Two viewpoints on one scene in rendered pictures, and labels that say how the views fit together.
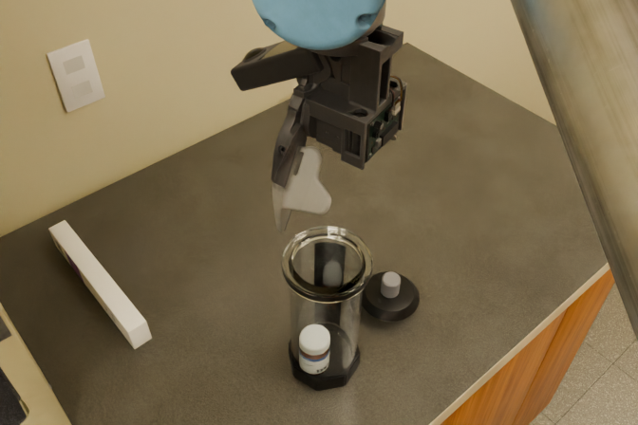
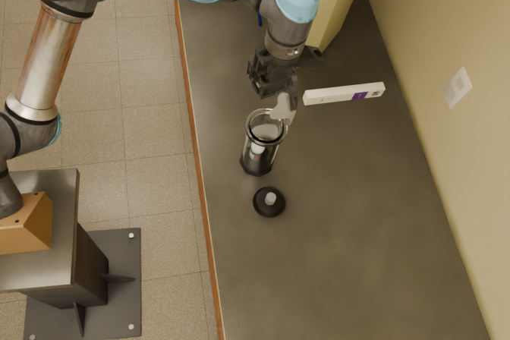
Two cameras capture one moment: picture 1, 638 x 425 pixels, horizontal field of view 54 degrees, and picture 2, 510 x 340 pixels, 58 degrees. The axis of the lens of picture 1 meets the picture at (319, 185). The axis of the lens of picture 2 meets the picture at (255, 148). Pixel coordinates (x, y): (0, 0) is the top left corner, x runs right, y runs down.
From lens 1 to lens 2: 0.94 m
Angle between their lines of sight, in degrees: 58
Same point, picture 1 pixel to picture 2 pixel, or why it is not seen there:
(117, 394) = not seen: hidden behind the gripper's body
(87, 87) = (451, 96)
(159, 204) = (387, 138)
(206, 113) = (451, 185)
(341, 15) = not seen: outside the picture
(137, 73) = (463, 126)
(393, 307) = (259, 195)
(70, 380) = (300, 73)
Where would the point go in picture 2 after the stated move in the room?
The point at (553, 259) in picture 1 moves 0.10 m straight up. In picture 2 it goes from (245, 311) to (250, 306)
